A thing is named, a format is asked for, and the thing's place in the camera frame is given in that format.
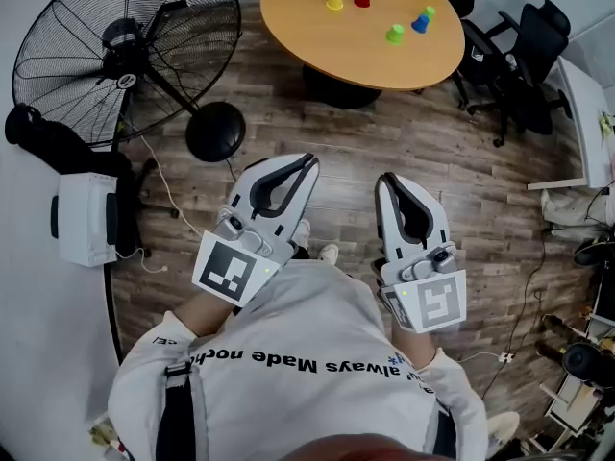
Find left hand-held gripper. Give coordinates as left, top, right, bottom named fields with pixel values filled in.
left=191, top=153, right=321, bottom=307

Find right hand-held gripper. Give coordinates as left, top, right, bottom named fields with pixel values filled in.
left=370, top=172, right=468, bottom=335

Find person's left forearm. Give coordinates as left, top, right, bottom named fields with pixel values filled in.
left=172, top=289, right=242, bottom=340

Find person's right forearm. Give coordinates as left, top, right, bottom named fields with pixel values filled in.
left=390, top=325, right=437, bottom=372

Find person's left white shoe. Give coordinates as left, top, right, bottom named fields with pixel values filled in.
left=291, top=218, right=312, bottom=250

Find round wooden table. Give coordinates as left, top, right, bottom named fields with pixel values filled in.
left=259, top=0, right=467, bottom=110

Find white plastic bag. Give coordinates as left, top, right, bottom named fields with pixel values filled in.
left=539, top=185, right=615, bottom=240

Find person's white printed sweatshirt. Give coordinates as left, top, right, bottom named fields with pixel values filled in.
left=107, top=258, right=489, bottom=461

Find black office chair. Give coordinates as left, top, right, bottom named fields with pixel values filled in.
left=450, top=0, right=574, bottom=149

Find white box appliance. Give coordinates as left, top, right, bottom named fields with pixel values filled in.
left=50, top=171, right=119, bottom=269

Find white desk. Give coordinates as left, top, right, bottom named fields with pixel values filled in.
left=526, top=55, right=615, bottom=192

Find large black floor fan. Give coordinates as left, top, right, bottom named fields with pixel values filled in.
left=11, top=0, right=248, bottom=164

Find white power cable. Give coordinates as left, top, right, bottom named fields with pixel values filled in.
left=113, top=121, right=205, bottom=275

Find black floor cable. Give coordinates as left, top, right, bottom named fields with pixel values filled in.
left=480, top=228, right=550, bottom=402

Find black shoulder strap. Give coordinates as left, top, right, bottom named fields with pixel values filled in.
left=430, top=400, right=457, bottom=459
left=156, top=361, right=196, bottom=461

